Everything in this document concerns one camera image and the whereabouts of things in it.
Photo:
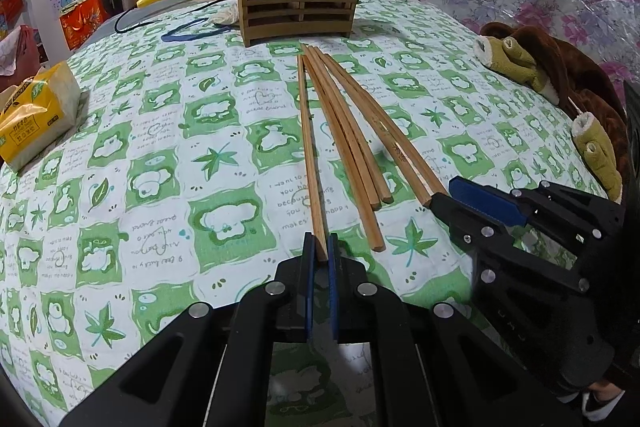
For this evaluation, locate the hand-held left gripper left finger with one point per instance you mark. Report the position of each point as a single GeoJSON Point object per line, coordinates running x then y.
{"type": "Point", "coordinates": [309, 287]}

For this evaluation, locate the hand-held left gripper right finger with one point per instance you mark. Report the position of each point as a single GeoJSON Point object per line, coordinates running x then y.
{"type": "Point", "coordinates": [334, 292]}

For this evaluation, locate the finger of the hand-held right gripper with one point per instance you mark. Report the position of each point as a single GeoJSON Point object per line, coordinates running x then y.
{"type": "Point", "coordinates": [465, 219]}
{"type": "Point", "coordinates": [485, 199]}

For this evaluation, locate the brown wooden chopstick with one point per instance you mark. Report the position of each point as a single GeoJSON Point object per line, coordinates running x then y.
{"type": "Point", "coordinates": [352, 177]}
{"type": "Point", "coordinates": [310, 157]}
{"type": "Point", "coordinates": [390, 149]}
{"type": "Point", "coordinates": [354, 132]}
{"type": "Point", "coordinates": [343, 132]}

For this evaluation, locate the black white shoe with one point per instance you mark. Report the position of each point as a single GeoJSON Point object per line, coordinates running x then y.
{"type": "Point", "coordinates": [600, 404]}

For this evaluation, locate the brown fleece jacket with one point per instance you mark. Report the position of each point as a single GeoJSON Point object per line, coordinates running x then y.
{"type": "Point", "coordinates": [550, 52]}

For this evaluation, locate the green white checkered tablecloth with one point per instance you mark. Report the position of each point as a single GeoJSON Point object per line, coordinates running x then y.
{"type": "Point", "coordinates": [175, 157]}

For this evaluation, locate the cream crumpled cloth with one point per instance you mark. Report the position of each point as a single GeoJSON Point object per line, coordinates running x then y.
{"type": "Point", "coordinates": [225, 16]}

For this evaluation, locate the yellow tissue pack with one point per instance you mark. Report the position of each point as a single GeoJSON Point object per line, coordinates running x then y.
{"type": "Point", "coordinates": [35, 117]}

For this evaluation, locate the red gift box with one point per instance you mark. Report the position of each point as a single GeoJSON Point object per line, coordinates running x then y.
{"type": "Point", "coordinates": [82, 22]}

